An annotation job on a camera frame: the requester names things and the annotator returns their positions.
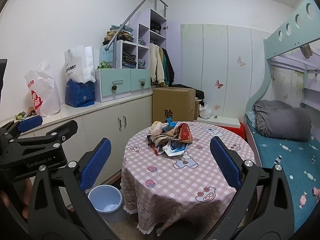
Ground blue white snack wrapper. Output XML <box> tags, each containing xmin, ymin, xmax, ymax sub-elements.
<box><xmin>163</xmin><ymin>140</ymin><xmax>188</xmax><ymax>157</ymax></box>

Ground pink bag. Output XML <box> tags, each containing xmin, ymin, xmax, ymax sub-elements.
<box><xmin>150</xmin><ymin>121</ymin><xmax>163</xmax><ymax>136</ymax></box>

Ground red snack wrapper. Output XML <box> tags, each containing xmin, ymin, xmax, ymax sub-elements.
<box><xmin>178</xmin><ymin>123</ymin><xmax>193</xmax><ymax>144</ymax></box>

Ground light blue trash bin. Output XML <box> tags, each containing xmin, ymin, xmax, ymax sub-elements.
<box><xmin>88</xmin><ymin>185</ymin><xmax>123</xmax><ymax>213</ymax></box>

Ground small toys on counter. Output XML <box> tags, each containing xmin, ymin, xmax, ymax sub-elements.
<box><xmin>15</xmin><ymin>107</ymin><xmax>36</xmax><ymax>121</ymax></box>

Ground white red plastic bag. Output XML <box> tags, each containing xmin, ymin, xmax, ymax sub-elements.
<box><xmin>25</xmin><ymin>60</ymin><xmax>61</xmax><ymax>117</ymax></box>

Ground white low cabinet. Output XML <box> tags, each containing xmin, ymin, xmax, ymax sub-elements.
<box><xmin>0</xmin><ymin>90</ymin><xmax>153</xmax><ymax>205</ymax></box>

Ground white low platform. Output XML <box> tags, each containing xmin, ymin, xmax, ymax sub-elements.
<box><xmin>197</xmin><ymin>115</ymin><xmax>241</xmax><ymax>128</ymax></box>

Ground pink checkered tablecloth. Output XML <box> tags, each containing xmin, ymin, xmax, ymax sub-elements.
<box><xmin>121</xmin><ymin>122</ymin><xmax>254</xmax><ymax>235</ymax></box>

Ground blue tissue pack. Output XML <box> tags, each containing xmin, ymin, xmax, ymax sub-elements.
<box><xmin>65</xmin><ymin>79</ymin><xmax>95</xmax><ymax>108</ymax></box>

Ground white plastic bag on floor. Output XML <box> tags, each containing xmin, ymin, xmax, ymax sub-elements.
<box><xmin>199</xmin><ymin>103</ymin><xmax>213</xmax><ymax>120</ymax></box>

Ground grey folded blanket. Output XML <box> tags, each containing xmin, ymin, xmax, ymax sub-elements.
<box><xmin>253</xmin><ymin>100</ymin><xmax>312</xmax><ymax>142</ymax></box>

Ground mint drawer unit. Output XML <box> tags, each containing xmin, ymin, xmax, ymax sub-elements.
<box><xmin>95</xmin><ymin>68</ymin><xmax>151</xmax><ymax>103</ymax></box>

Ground teal bed mattress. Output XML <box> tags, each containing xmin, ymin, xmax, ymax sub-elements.
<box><xmin>245</xmin><ymin>118</ymin><xmax>319</xmax><ymax>230</ymax></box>

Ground white paper shopping bag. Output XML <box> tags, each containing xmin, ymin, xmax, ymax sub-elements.
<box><xmin>65</xmin><ymin>46</ymin><xmax>96</xmax><ymax>83</ymax></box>

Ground brown cardboard box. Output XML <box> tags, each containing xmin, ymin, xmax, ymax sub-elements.
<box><xmin>152</xmin><ymin>87</ymin><xmax>196</xmax><ymax>122</ymax></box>

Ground pink butterfly sticker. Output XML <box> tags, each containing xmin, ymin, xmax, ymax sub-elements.
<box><xmin>215</xmin><ymin>80</ymin><xmax>223</xmax><ymax>89</ymax></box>

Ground white wardrobe doors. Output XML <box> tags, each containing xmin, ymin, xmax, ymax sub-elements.
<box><xmin>181</xmin><ymin>24</ymin><xmax>270</xmax><ymax>121</ymax></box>

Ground cream hanging jacket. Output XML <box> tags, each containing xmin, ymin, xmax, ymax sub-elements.
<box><xmin>149</xmin><ymin>43</ymin><xmax>165</xmax><ymax>86</ymax></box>

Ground folded clothes pile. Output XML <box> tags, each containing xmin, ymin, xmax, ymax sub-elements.
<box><xmin>103</xmin><ymin>25</ymin><xmax>134</xmax><ymax>45</ymax></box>

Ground lilac cubby shelf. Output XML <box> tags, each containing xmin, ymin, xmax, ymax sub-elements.
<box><xmin>116</xmin><ymin>8</ymin><xmax>167</xmax><ymax>69</ymax></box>

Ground grey metal handrail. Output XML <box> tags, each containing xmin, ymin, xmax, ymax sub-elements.
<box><xmin>105</xmin><ymin>0</ymin><xmax>168</xmax><ymax>51</ymax></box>

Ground mint bunk bed frame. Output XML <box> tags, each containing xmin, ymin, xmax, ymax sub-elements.
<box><xmin>246</xmin><ymin>0</ymin><xmax>319</xmax><ymax>111</ymax></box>

